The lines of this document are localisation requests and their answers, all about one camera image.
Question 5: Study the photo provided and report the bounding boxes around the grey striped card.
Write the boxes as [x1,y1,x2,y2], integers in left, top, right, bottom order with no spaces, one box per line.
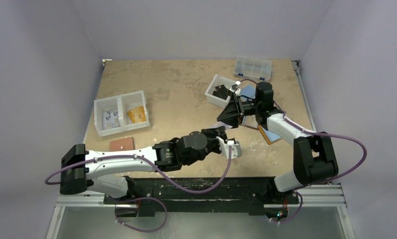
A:
[212,122,232,129]

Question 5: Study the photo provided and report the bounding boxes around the black card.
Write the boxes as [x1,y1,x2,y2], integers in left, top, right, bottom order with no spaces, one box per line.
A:
[212,85,229,100]

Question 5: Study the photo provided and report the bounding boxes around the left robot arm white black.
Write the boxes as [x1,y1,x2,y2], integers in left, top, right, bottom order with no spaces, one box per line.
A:
[59,126,238,204]

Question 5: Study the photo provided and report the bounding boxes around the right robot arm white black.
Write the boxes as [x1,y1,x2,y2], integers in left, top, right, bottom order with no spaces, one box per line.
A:
[217,82,339,203]

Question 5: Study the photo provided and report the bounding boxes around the open brown card holder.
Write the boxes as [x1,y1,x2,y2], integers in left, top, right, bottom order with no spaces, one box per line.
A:
[242,115,259,129]

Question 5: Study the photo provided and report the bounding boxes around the open blue card holder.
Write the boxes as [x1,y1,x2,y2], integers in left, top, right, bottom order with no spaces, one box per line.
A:
[240,85,256,100]

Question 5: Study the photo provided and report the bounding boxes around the open tan card holder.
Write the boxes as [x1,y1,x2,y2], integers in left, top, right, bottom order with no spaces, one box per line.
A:
[258,125,281,145]

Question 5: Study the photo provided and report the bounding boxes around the orange card in bin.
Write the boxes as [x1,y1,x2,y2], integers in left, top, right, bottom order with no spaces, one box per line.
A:
[127,106,146,123]

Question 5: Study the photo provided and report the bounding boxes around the closed pink-brown card holder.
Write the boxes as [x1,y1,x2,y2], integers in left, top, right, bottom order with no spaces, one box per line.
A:
[109,137,135,151]

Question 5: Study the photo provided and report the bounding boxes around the grey card in bin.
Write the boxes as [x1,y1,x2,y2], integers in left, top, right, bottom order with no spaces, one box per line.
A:
[102,109,120,130]

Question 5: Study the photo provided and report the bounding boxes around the small white square bin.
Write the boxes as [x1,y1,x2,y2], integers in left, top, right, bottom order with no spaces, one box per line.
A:
[205,74,235,108]

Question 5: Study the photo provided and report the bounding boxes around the clear plastic organizer box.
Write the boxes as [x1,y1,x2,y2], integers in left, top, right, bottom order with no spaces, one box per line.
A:
[234,56,272,81]

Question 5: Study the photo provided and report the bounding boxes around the white two-compartment bin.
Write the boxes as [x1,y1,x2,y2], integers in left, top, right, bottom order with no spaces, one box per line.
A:
[94,90,150,137]

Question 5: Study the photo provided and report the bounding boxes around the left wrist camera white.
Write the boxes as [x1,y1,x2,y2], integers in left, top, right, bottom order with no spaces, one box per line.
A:
[216,137,242,159]

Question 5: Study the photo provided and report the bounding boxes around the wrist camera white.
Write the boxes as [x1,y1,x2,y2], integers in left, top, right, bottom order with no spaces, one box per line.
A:
[228,81,241,96]
[216,137,242,159]

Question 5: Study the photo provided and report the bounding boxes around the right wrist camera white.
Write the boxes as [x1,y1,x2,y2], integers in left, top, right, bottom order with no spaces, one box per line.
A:
[228,81,241,96]

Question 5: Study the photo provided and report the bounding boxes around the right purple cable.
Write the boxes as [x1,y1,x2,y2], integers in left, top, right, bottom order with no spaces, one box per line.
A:
[235,78,368,226]

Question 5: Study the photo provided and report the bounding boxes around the aluminium frame rail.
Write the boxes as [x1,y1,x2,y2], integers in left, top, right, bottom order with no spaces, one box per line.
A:
[297,184,347,207]

